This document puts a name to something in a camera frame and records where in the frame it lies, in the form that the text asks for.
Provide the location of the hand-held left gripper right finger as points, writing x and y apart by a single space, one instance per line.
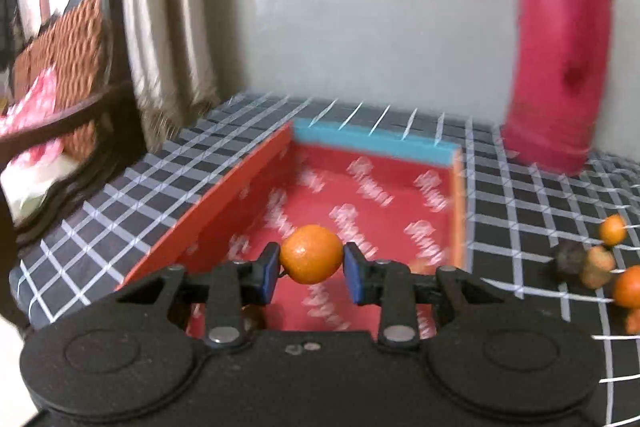
354 274

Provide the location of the black white checked tablecloth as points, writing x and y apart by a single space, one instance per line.
525 212

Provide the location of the pink plastic bag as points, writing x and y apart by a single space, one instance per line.
30 117

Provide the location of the wooden chair woven back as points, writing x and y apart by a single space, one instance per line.
80 57

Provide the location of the red cardboard box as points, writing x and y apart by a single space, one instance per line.
370 187

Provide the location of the white cloth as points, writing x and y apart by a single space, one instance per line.
27 187

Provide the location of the dark round fruit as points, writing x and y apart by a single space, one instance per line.
568 259

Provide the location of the small orange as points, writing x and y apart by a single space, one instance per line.
613 230

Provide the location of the tan round fruit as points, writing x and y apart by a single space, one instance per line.
598 266

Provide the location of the pink plastic bottle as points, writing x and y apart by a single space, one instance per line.
562 42

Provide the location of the beige curtain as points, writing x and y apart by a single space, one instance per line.
170 22

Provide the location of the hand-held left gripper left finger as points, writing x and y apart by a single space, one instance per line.
270 271

